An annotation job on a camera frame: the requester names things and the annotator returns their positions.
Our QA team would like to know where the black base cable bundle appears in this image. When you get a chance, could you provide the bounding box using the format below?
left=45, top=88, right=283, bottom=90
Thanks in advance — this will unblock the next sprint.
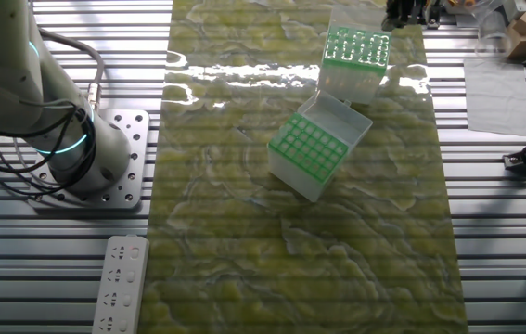
left=0, top=101, right=99, bottom=197

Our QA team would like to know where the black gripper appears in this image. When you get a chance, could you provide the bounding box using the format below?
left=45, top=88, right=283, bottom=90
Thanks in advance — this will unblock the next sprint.
left=381, top=0, right=426, bottom=32

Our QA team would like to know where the green rack pipette tip box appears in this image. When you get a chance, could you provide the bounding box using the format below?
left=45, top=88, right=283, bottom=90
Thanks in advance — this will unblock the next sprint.
left=315, top=5, right=392, bottom=106
left=266, top=89, right=374, bottom=204

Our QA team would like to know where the white power strip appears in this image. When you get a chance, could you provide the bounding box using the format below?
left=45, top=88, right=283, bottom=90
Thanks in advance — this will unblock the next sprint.
left=91, top=235, right=151, bottom=334

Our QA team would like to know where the thick grey cable with connector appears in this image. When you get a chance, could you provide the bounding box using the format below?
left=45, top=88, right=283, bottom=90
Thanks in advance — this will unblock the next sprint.
left=38, top=27, right=106, bottom=115

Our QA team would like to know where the clear plastic cup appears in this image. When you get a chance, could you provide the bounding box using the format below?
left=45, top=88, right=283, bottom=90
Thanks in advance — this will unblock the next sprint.
left=472, top=0, right=513, bottom=59

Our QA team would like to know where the white paper sheet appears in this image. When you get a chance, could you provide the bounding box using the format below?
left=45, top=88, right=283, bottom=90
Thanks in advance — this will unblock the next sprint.
left=463, top=58, right=526, bottom=138

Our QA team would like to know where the silver perforated base plate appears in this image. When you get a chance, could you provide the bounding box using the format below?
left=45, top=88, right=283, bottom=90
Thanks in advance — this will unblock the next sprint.
left=25, top=109, right=151, bottom=210

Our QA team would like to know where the green marble pattern mat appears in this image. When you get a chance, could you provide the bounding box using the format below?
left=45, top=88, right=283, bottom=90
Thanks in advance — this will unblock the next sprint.
left=136, top=0, right=470, bottom=334

